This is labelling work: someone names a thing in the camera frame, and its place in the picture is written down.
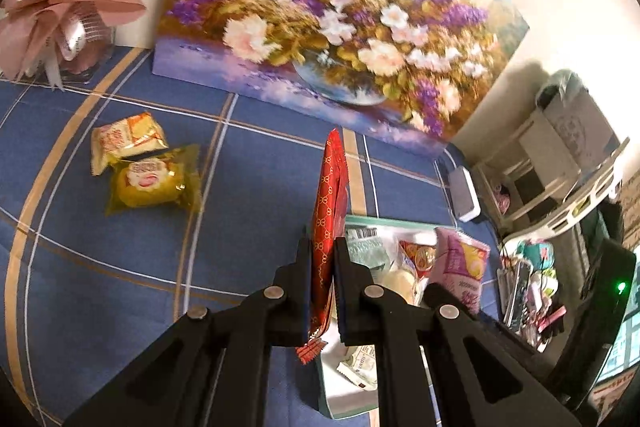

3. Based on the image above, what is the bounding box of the yellow transparent cake packet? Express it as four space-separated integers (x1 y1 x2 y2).
104 144 203 217

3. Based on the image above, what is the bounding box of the blue plaid bedsheet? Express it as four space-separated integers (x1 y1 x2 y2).
0 47 506 427

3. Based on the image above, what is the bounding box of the white teal box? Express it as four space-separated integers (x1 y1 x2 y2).
317 214 501 420

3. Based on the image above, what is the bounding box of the white rectangular device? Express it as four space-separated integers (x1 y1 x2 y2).
446 166 482 223

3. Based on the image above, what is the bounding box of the green white snack packet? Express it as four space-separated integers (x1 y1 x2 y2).
345 227 388 270

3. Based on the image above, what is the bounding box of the pile of small trinkets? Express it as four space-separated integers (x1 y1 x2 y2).
497 237 571 353

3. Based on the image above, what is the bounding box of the white shelf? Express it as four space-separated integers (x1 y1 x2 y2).
472 107 631 238

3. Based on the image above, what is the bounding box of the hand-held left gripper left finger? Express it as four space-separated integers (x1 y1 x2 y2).
64 224 314 427

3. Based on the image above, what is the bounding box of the pale yellow snack packet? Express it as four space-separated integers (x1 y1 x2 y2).
90 111 168 175

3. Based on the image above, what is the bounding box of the pink snack packet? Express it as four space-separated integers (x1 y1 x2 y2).
434 227 492 315

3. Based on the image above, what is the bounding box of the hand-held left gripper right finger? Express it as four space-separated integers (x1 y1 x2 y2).
332 237 583 427

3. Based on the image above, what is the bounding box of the red patterned snack packet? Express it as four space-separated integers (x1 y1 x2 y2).
295 128 351 365

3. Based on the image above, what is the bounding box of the floral painting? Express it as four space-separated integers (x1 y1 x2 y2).
151 0 531 158

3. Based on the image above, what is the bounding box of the grey storage bag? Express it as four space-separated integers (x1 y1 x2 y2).
536 69 621 168

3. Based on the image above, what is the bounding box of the white green printed packet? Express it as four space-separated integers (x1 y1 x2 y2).
337 344 379 390

